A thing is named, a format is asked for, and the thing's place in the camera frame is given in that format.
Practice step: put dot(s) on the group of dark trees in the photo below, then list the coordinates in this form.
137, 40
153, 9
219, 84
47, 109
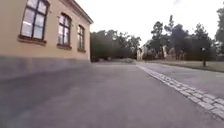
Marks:
110, 45

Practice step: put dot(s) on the pale building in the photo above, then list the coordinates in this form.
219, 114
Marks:
140, 53

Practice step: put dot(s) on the grey asphalt pavement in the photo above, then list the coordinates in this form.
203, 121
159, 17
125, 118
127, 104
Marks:
110, 100

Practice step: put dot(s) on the group of tall trees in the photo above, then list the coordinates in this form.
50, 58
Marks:
180, 40

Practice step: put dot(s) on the grey cobblestone strip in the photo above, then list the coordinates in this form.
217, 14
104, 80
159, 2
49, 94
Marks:
186, 89

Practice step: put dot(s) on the grass verge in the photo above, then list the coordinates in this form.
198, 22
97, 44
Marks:
196, 65

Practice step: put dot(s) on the grey asphalt road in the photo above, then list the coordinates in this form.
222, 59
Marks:
200, 78

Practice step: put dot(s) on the pole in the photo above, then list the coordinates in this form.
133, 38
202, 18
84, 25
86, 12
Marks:
204, 58

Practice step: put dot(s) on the yellow building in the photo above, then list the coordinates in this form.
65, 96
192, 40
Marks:
13, 40

